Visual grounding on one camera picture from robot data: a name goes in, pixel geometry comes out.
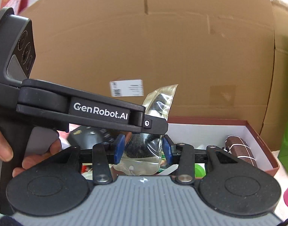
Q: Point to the black charger box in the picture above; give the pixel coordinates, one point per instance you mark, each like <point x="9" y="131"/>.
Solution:
<point x="86" y="137"/>

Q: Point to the brown tied roll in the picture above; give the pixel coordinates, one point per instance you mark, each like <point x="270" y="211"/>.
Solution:
<point x="237" y="146"/>

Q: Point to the white shipping label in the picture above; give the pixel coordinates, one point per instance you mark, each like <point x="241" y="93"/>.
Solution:
<point x="127" y="88"/>

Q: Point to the large cardboard box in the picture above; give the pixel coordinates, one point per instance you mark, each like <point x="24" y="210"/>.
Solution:
<point x="229" y="58"/>

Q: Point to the person's left hand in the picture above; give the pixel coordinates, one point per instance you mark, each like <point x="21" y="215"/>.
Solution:
<point x="6" y="154"/>

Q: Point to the green white round container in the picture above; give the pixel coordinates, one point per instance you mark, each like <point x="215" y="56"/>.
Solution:
<point x="199" y="171"/>

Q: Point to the dark red shoe box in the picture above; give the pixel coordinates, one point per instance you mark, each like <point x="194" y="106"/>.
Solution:
<point x="201" y="132"/>

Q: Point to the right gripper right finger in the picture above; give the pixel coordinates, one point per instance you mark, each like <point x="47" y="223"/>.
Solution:
<point x="230" y="186"/>

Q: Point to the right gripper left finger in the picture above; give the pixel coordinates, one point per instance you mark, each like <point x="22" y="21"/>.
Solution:
<point x="63" y="181"/>

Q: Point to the clear plastic bag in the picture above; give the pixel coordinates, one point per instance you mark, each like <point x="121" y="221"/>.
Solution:
<point x="143" y="152"/>

